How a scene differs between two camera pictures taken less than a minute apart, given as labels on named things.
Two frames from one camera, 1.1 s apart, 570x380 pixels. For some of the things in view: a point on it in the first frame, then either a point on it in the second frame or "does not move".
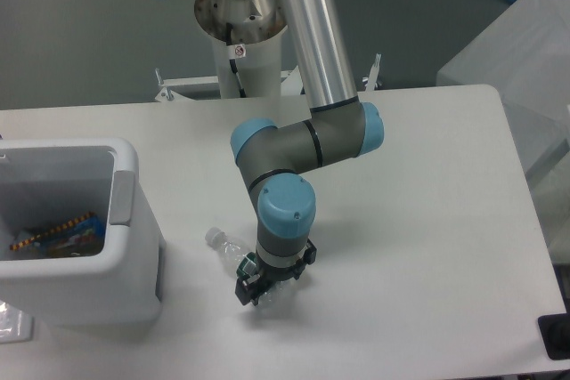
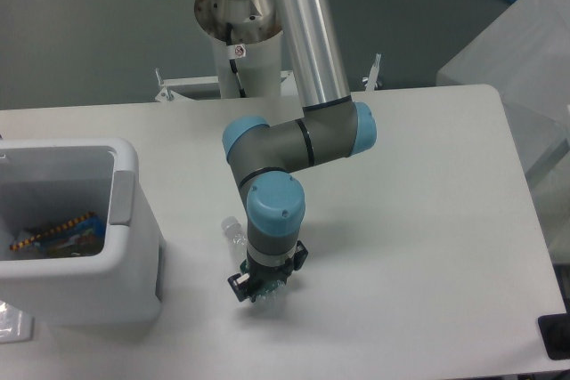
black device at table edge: x=555 y=330 does not move
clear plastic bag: x=15 y=325 does not move
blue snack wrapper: x=80 y=237 does not move
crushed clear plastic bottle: x=230 y=253 to x=267 y=291
